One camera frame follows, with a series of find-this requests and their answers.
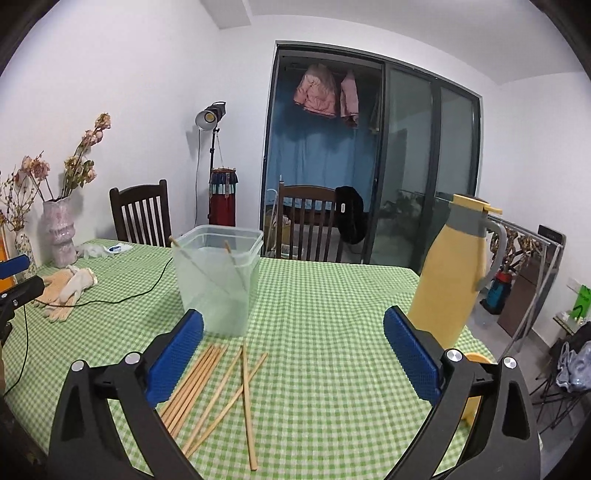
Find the white knit glove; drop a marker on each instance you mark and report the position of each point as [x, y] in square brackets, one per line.
[81, 281]

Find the large pink jacket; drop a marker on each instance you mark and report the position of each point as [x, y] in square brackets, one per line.
[316, 90]

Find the red cylindrical bag with tassels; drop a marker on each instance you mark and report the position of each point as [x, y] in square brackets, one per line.
[222, 207]

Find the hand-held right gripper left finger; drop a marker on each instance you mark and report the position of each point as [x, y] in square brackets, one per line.
[178, 355]

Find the blue patterned white vase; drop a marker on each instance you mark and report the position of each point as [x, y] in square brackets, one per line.
[22, 247]

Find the dried pink rose bunch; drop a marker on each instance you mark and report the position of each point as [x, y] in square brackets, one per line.
[39, 168]

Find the clear plastic container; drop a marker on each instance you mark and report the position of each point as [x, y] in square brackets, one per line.
[217, 295]

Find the pink white vase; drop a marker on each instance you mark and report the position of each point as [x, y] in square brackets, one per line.
[60, 230]

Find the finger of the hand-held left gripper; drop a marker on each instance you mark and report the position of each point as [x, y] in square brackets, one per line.
[25, 288]
[14, 267]

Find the potted plant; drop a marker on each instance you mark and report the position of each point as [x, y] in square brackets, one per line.
[406, 203]

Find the blue red bottle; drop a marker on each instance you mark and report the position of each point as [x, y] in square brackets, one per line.
[498, 293]

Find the pile of wooden chopsticks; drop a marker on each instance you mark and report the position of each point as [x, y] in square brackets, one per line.
[198, 383]

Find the beige work glove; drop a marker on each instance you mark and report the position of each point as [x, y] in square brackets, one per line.
[57, 304]

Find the sliding glass door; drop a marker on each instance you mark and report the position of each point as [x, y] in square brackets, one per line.
[411, 152]

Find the black jacket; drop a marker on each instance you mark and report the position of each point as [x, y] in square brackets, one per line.
[351, 217]

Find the studio light on stand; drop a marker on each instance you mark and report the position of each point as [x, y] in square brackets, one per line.
[207, 117]

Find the blue curtain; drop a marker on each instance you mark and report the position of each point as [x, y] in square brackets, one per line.
[323, 161]

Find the wooden chopstick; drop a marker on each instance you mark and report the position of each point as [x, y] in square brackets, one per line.
[227, 248]
[174, 241]

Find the green bag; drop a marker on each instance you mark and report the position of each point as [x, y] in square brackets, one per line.
[584, 302]

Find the dark wooden panel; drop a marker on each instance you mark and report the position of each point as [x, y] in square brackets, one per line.
[521, 295]

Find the small pink jacket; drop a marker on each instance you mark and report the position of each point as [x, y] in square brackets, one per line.
[349, 94]

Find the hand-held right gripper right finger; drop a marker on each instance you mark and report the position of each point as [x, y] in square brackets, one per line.
[413, 355]

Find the yellow thermos jug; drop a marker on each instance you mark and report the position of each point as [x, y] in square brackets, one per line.
[452, 272]

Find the ornate metal folding rack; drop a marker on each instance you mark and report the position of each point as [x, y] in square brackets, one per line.
[517, 242]

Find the green checked tablecloth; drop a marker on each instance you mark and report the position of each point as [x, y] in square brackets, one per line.
[314, 323]

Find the grey blue bag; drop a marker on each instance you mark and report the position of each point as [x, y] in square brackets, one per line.
[575, 367]

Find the dark wooden chair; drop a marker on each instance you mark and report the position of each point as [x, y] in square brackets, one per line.
[307, 194]
[138, 191]

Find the small blue white object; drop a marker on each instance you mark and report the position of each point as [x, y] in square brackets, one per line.
[115, 249]

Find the tall dried flower stems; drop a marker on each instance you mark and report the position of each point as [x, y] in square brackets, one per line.
[102, 121]

